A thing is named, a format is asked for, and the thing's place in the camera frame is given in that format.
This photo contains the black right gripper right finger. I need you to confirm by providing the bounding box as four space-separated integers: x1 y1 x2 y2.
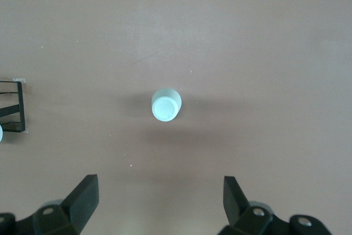
219 176 276 235

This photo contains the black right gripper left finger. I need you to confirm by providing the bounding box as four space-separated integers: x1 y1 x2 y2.
32 174 100 235

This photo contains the pale green cup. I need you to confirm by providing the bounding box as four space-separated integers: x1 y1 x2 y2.
151 88 183 123

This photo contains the black wire rack wooden handle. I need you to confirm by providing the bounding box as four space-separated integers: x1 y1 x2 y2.
0 80 26 133

